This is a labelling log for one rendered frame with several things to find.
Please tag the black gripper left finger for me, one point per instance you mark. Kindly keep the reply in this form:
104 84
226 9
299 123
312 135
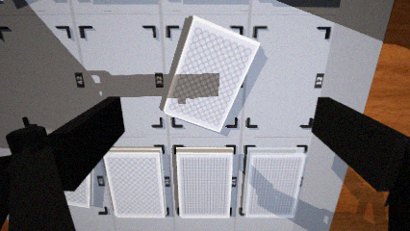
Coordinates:
37 199

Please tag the grey deck plate with rectangular bays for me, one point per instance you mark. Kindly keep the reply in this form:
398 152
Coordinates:
358 34

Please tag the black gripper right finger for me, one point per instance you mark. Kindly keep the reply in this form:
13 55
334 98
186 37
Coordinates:
377 152

